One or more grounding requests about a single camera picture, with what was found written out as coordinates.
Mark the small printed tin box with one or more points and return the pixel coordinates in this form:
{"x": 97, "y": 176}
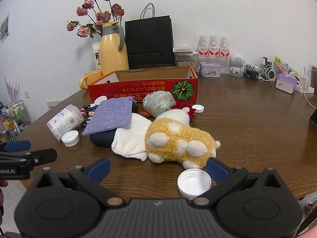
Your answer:
{"x": 210, "y": 70}

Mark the dark brown bag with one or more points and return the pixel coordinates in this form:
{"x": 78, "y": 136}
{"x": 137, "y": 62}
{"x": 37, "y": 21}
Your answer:
{"x": 314, "y": 76}

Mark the white wall panel box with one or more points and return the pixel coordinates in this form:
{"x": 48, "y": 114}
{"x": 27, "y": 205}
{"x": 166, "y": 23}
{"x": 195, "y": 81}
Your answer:
{"x": 55, "y": 104}

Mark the large white bottle cap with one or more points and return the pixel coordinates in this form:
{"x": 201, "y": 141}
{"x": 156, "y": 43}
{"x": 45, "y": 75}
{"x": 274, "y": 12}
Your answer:
{"x": 194, "y": 182}

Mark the small white bottle cap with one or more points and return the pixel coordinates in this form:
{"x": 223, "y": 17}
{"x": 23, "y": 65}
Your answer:
{"x": 198, "y": 108}

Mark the white cloth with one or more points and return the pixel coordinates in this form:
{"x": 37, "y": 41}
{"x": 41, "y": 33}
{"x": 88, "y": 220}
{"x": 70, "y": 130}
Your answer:
{"x": 131, "y": 138}

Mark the purple fabric pouch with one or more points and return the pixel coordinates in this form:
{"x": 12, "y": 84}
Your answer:
{"x": 109, "y": 116}

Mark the red knitted flower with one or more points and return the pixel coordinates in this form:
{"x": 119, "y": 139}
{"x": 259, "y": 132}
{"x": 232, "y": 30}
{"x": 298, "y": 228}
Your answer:
{"x": 179, "y": 105}

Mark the white milk carton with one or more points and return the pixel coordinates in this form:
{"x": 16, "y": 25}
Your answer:
{"x": 97, "y": 57}

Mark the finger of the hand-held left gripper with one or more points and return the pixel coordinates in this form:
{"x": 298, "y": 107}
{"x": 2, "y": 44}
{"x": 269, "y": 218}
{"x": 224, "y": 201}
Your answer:
{"x": 44, "y": 155}
{"x": 17, "y": 146}

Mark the colourful snack packet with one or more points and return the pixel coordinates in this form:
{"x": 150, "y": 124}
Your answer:
{"x": 284, "y": 65}

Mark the iridescent plastic bag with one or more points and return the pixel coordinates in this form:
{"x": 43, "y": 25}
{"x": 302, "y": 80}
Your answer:
{"x": 158, "y": 103}

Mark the white round plug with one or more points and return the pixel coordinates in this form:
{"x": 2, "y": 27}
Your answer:
{"x": 101, "y": 99}

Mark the yellow spotted plush toy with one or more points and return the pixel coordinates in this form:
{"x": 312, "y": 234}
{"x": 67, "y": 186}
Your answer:
{"x": 173, "y": 138}

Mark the purple wall decoration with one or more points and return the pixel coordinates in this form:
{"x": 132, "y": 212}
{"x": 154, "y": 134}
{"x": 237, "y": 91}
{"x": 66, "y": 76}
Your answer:
{"x": 12, "y": 90}

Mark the clear cotton swab jar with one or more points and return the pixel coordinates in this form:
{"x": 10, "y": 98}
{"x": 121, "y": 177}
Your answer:
{"x": 64, "y": 122}

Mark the person's left hand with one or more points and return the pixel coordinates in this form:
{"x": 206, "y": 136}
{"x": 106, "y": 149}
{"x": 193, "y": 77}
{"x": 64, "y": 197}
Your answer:
{"x": 3, "y": 183}

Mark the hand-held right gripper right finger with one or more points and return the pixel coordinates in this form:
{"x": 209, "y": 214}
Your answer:
{"x": 218, "y": 171}

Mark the white power adapter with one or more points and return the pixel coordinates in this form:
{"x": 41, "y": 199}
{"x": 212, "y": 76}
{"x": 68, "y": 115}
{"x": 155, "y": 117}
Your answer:
{"x": 305, "y": 83}

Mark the white wall outlet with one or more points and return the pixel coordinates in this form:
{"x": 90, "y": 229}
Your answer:
{"x": 27, "y": 94}

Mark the metal storage rack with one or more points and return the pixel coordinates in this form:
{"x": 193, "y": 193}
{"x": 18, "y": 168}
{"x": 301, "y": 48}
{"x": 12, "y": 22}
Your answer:
{"x": 14, "y": 119}

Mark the navy zip case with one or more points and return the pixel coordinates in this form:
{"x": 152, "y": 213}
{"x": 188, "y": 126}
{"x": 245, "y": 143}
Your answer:
{"x": 101, "y": 138}

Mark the yellow thermos jug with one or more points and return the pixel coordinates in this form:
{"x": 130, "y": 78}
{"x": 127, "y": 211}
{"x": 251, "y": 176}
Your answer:
{"x": 112, "y": 52}

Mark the small white robot toy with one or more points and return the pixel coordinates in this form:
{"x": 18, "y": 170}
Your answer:
{"x": 237, "y": 62}

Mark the red cardboard box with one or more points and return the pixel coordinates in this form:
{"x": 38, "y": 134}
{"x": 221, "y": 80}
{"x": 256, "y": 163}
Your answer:
{"x": 138, "y": 89}

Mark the yellow mug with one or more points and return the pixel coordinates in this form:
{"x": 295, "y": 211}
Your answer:
{"x": 92, "y": 79}

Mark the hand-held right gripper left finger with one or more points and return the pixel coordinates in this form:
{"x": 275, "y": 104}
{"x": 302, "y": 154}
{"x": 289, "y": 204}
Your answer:
{"x": 102, "y": 169}

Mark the dried pink rose bouquet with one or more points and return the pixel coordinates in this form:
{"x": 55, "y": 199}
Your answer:
{"x": 88, "y": 4}

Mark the clear snack container white lid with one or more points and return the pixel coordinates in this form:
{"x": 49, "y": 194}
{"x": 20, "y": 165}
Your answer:
{"x": 184, "y": 63}

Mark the wall poster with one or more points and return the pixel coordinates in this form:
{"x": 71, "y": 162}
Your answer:
{"x": 5, "y": 27}

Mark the dark flat device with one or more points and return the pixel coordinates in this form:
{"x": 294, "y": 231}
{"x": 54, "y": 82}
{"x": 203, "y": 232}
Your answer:
{"x": 313, "y": 119}

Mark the purple tissue pack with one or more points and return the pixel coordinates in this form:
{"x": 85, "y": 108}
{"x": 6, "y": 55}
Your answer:
{"x": 286, "y": 84}

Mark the black paper bag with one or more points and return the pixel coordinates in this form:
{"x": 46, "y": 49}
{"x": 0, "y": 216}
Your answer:
{"x": 148, "y": 42}

